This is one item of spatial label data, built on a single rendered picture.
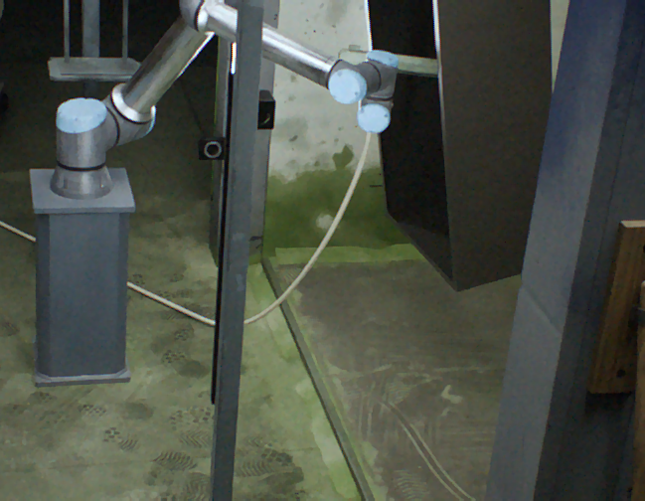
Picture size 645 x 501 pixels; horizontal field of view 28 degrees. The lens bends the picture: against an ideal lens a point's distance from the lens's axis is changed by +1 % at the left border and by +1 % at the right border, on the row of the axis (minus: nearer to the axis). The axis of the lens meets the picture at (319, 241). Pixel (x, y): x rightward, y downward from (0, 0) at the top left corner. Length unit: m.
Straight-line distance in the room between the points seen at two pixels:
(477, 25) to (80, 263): 1.43
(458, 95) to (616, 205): 1.87
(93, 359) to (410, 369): 1.07
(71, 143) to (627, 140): 2.42
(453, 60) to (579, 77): 1.80
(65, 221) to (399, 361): 1.26
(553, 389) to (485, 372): 2.42
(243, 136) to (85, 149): 1.34
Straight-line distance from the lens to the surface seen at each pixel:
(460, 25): 3.73
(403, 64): 3.87
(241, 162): 2.80
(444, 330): 4.73
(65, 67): 4.79
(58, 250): 4.11
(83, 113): 4.03
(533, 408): 2.17
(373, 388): 4.33
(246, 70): 2.73
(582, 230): 1.97
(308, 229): 5.11
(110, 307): 4.22
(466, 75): 3.79
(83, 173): 4.08
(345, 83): 3.43
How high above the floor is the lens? 2.31
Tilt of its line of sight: 25 degrees down
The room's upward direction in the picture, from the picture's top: 5 degrees clockwise
